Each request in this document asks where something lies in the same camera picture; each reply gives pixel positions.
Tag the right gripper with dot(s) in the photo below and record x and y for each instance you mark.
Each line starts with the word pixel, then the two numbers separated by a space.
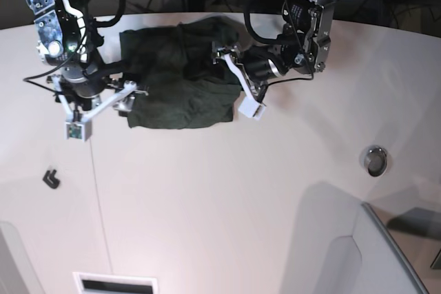
pixel 78 83

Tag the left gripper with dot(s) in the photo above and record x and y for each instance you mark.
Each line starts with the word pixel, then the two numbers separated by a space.
pixel 253 68

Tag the small black clip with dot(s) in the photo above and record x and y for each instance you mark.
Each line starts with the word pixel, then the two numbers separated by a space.
pixel 50 179

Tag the dark green t-shirt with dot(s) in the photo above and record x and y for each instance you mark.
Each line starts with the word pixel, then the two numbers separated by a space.
pixel 185 88

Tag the grey tape roll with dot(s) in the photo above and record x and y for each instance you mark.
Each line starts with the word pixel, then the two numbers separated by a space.
pixel 374 159

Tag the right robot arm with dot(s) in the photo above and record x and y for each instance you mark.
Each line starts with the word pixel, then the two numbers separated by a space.
pixel 69 42

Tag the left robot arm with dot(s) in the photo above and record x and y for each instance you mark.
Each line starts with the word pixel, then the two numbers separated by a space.
pixel 303 45

